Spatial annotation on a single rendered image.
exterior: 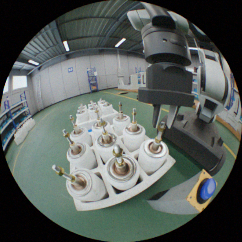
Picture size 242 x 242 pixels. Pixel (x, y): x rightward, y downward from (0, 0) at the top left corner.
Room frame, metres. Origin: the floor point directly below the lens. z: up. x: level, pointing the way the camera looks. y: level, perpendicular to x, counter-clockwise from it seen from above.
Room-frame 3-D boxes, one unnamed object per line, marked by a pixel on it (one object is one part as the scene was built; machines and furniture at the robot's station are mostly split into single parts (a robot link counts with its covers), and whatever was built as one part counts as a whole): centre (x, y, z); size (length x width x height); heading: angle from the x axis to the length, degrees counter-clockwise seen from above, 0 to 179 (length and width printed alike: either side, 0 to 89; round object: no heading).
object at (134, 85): (4.19, -0.60, 0.45); 1.61 x 0.57 x 0.74; 24
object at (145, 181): (0.18, 0.06, 0.09); 0.39 x 0.39 x 0.18; 23
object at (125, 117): (0.34, 0.00, 0.25); 0.08 x 0.08 x 0.01
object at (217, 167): (-0.08, -0.59, 0.10); 0.20 x 0.05 x 0.20; 114
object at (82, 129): (0.24, 0.21, 0.25); 0.08 x 0.08 x 0.01
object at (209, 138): (0.26, -0.70, 0.19); 0.64 x 0.52 x 0.33; 114
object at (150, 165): (0.12, -0.10, 0.16); 0.10 x 0.10 x 0.18
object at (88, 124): (0.67, 0.27, 0.09); 0.39 x 0.39 x 0.18; 24
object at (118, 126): (0.34, 0.00, 0.16); 0.10 x 0.10 x 0.18
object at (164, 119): (0.40, -0.37, 0.10); 0.20 x 0.05 x 0.20; 114
